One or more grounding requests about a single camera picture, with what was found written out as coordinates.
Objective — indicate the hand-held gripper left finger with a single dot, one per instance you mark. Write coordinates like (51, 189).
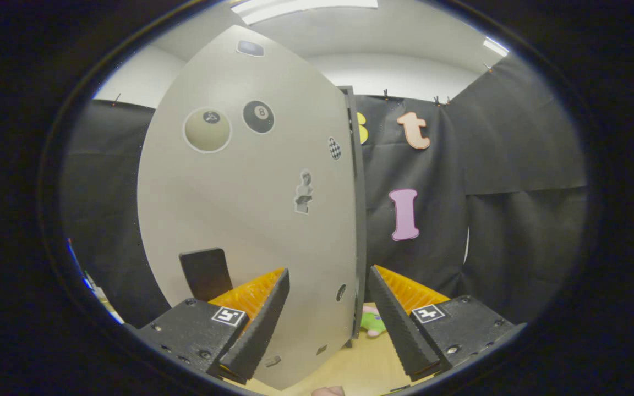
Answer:
(259, 327)

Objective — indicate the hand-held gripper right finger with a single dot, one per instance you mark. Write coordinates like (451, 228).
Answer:
(399, 324)

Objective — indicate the dark grey shoe cabinet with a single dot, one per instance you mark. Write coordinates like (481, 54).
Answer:
(360, 220)

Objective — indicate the green and pink plush toy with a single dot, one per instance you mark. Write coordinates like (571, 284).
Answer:
(373, 323)

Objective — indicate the black backdrop cloth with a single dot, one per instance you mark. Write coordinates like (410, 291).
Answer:
(515, 165)

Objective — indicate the small ceiling light panel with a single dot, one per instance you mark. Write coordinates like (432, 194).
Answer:
(496, 46)

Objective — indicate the long ceiling light panel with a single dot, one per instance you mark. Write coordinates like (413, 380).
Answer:
(300, 7)

